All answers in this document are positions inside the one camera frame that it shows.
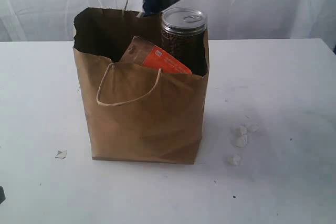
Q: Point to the small torn plastic scrap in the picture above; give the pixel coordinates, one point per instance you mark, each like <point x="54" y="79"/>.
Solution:
<point x="61" y="154"/>

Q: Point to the white lump lower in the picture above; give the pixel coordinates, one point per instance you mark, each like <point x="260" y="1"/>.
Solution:
<point x="234" y="160"/>

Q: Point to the brown pouch with orange band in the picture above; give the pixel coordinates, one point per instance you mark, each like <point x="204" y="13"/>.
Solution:
<point x="144" y="53"/>

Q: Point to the white lump middle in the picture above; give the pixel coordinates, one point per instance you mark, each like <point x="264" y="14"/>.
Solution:
<point x="241" y="141"/>

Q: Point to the brown paper bag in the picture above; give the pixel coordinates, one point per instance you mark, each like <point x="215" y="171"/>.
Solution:
<point x="135" y="113"/>

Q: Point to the pull-tab can dark grains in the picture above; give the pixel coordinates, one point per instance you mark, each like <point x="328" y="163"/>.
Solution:
<point x="182" y="36"/>

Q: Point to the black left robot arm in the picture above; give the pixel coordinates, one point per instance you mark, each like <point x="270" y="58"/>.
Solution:
<point x="2" y="195"/>

